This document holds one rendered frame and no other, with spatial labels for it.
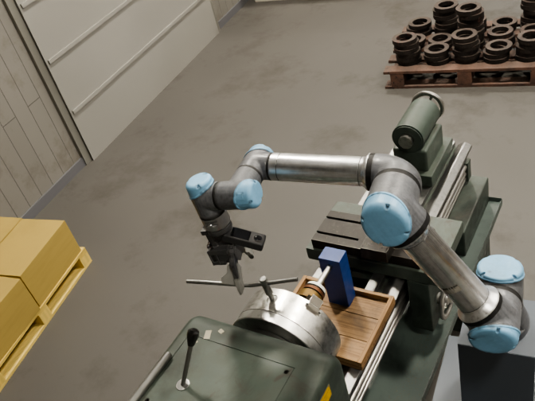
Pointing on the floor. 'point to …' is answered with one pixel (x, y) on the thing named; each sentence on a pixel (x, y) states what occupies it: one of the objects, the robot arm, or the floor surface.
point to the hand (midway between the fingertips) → (249, 276)
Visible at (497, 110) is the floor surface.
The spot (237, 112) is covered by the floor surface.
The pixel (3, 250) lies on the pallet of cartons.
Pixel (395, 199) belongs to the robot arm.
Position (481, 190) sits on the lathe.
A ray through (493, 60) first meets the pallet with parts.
